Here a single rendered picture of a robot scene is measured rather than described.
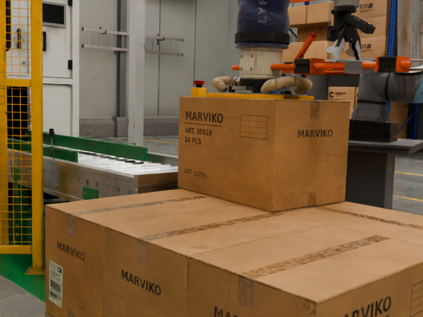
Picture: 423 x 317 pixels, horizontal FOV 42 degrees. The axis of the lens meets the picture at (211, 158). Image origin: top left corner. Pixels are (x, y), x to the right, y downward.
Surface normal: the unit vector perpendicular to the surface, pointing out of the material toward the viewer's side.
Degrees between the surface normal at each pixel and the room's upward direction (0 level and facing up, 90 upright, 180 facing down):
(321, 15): 90
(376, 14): 89
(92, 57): 90
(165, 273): 90
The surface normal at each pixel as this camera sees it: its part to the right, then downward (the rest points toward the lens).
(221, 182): -0.79, 0.04
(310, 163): 0.61, 0.11
